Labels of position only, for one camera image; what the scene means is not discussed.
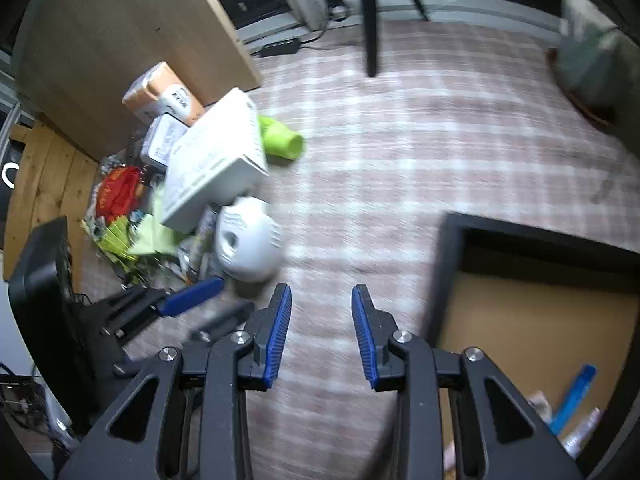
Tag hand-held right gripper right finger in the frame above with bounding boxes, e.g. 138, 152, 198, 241
350, 284, 586, 480

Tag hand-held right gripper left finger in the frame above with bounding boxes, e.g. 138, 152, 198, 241
57, 282, 293, 480

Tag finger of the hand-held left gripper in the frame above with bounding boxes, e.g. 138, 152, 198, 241
100, 276, 226, 341
192, 302, 255, 343

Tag light green cloth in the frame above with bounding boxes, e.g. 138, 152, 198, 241
127, 195, 181, 261

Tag grey oval plastic device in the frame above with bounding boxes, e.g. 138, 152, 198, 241
214, 196, 288, 281

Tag black tray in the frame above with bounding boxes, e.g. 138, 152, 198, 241
425, 211, 640, 480

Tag large white box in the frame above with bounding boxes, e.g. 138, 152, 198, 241
159, 87, 271, 235

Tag yellow-green fringed item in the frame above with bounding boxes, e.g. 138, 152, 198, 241
97, 217, 138, 261

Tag wooden slatted crate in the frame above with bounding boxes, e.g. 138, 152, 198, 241
5, 120, 101, 281

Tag red cloth bag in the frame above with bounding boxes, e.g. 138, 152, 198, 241
95, 166, 143, 226

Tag small grey box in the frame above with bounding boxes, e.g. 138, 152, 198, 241
140, 114, 190, 168

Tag green tube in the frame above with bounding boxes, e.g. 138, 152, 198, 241
257, 115, 304, 162

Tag pink plaid carpet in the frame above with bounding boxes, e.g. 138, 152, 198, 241
75, 20, 640, 480

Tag orange tissue pack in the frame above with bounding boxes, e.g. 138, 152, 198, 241
121, 61, 206, 128

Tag blue tube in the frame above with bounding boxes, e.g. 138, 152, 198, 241
550, 364, 598, 436

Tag clear wrapped packet in bin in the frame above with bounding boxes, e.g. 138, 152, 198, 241
560, 407, 601, 458

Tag black power adapter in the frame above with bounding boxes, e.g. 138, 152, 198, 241
259, 37, 302, 58

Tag tan wooden board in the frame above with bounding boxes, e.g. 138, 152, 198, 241
12, 0, 263, 161

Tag potted plant grey pot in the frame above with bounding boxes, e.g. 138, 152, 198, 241
445, 0, 640, 128

